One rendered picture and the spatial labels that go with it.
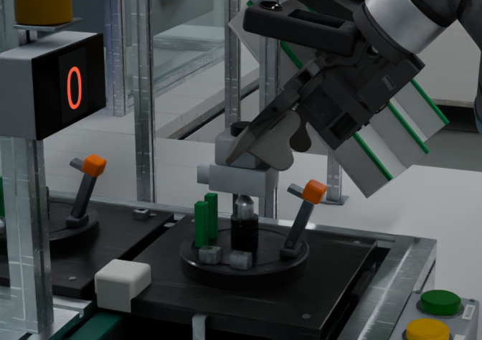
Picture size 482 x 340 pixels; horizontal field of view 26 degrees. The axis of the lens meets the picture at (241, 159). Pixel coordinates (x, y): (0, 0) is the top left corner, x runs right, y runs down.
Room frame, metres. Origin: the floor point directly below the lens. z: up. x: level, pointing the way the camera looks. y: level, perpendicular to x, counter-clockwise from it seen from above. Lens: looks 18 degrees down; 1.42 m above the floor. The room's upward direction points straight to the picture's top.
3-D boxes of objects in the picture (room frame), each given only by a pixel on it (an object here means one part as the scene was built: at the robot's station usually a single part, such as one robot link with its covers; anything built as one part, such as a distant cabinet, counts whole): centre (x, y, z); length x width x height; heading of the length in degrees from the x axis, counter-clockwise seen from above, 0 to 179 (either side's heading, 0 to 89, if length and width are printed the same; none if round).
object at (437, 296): (0.96, -0.20, 0.96); 0.04 x 0.04 x 0.02
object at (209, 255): (1.00, 0.03, 1.00); 0.02 x 0.01 x 0.02; 70
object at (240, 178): (1.05, 0.01, 1.09); 0.08 x 0.04 x 0.07; 70
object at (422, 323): (0.89, -0.18, 0.96); 0.04 x 0.04 x 0.02
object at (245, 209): (1.04, 0.00, 1.04); 0.02 x 0.02 x 0.03
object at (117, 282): (0.99, 0.12, 0.97); 0.05 x 0.05 x 0.04; 70
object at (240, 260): (0.99, 0.00, 1.00); 0.02 x 0.01 x 0.02; 70
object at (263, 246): (1.04, 0.00, 0.98); 0.14 x 0.14 x 0.02
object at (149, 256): (1.04, 0.00, 0.96); 0.24 x 0.24 x 0.02; 70
